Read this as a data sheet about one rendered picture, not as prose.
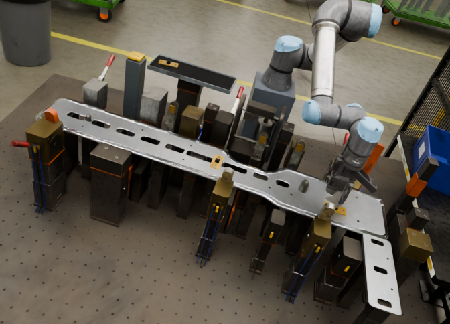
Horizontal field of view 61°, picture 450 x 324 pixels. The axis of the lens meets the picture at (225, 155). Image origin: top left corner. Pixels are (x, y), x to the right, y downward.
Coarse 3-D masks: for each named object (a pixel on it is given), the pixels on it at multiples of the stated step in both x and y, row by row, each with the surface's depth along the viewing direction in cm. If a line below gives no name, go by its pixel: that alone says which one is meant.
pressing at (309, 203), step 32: (64, 128) 143; (96, 128) 146; (128, 128) 151; (160, 160) 140; (192, 160) 144; (224, 160) 148; (256, 192) 138; (288, 192) 141; (320, 192) 146; (352, 192) 150; (352, 224) 135; (384, 224) 140
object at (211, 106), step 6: (210, 108) 156; (216, 108) 157; (204, 114) 158; (210, 114) 157; (216, 114) 158; (204, 120) 160; (210, 120) 159; (204, 126) 162; (210, 126) 161; (204, 132) 163; (210, 132) 163; (204, 138) 165
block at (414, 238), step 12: (408, 228) 131; (408, 240) 127; (420, 240) 128; (396, 252) 133; (408, 252) 127; (420, 252) 126; (432, 252) 125; (396, 264) 132; (408, 264) 131; (396, 276) 136; (408, 276) 134
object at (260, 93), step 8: (256, 72) 193; (256, 80) 186; (256, 88) 179; (264, 88) 181; (256, 96) 182; (264, 96) 181; (272, 96) 181; (280, 96) 180; (288, 96) 180; (272, 104) 183; (280, 104) 183; (288, 104) 182; (288, 112) 185; (256, 120) 190; (240, 128) 211; (248, 128) 193; (280, 128) 191; (248, 136) 196; (272, 152) 200
